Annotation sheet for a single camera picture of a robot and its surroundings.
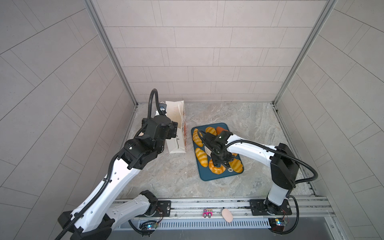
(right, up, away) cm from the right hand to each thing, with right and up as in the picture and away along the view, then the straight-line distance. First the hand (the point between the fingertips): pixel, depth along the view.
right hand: (218, 164), depth 81 cm
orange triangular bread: (+3, +17, +17) cm, 24 cm away
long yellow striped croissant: (-9, +3, +4) cm, 10 cm away
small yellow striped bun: (-3, +17, +12) cm, 22 cm away
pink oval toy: (+2, -19, -13) cm, 23 cm away
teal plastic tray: (-6, +16, -17) cm, 24 cm away
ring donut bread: (-2, -3, 0) cm, 3 cm away
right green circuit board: (+26, -23, -13) cm, 37 cm away
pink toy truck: (-7, -18, -13) cm, 23 cm away
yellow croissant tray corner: (+10, -1, 0) cm, 10 cm away
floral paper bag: (-24, +29, +6) cm, 38 cm away
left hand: (-25, +25, -16) cm, 39 cm away
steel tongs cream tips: (+3, +3, -10) cm, 11 cm away
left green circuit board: (-31, -21, -17) cm, 41 cm away
